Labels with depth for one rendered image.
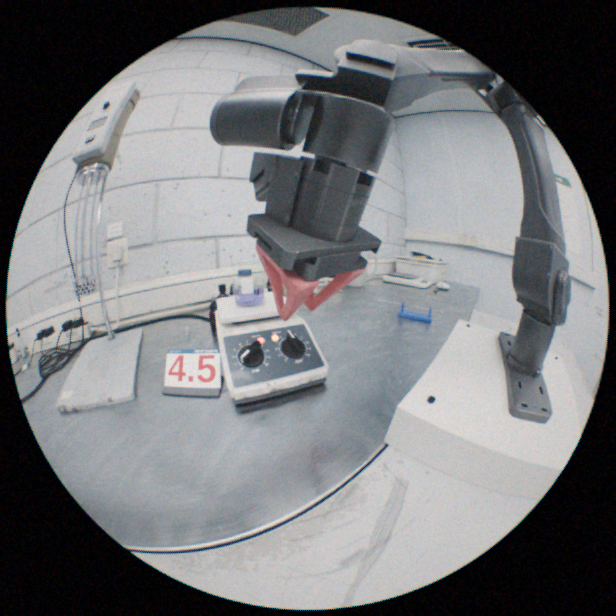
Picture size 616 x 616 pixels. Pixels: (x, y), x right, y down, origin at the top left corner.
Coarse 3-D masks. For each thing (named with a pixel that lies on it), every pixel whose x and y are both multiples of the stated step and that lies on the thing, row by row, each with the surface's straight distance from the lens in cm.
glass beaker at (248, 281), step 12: (240, 264) 29; (252, 264) 29; (240, 276) 30; (252, 276) 29; (240, 288) 30; (252, 288) 30; (264, 288) 32; (240, 300) 30; (252, 300) 30; (264, 300) 32
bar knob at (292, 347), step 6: (288, 336) 26; (294, 336) 26; (282, 342) 27; (288, 342) 26; (294, 342) 25; (300, 342) 26; (282, 348) 26; (288, 348) 26; (294, 348) 26; (300, 348) 25; (288, 354) 26; (294, 354) 26; (300, 354) 26
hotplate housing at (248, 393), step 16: (256, 320) 30; (272, 320) 30; (288, 320) 30; (224, 336) 28; (224, 352) 26; (320, 352) 28; (224, 368) 26; (320, 368) 27; (256, 384) 24; (272, 384) 25; (288, 384) 25; (304, 384) 27; (240, 400) 25
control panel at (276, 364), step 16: (240, 336) 27; (256, 336) 27; (272, 336) 27; (304, 336) 28; (272, 352) 26; (240, 368) 25; (256, 368) 25; (272, 368) 25; (288, 368) 25; (304, 368) 26; (240, 384) 24
